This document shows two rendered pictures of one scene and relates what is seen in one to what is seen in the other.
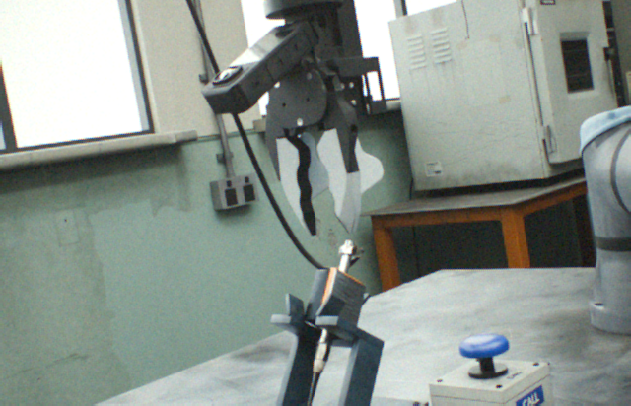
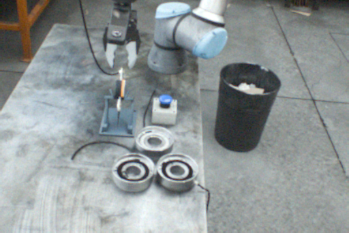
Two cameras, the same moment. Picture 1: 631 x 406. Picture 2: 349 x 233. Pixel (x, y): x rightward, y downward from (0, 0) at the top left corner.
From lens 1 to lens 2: 82 cm
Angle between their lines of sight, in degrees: 54
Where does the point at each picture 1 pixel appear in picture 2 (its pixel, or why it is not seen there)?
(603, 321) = (157, 69)
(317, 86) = (133, 29)
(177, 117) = not seen: outside the picture
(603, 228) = (162, 42)
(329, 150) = (131, 47)
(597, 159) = (165, 24)
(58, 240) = not seen: outside the picture
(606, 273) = (160, 55)
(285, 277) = not seen: outside the picture
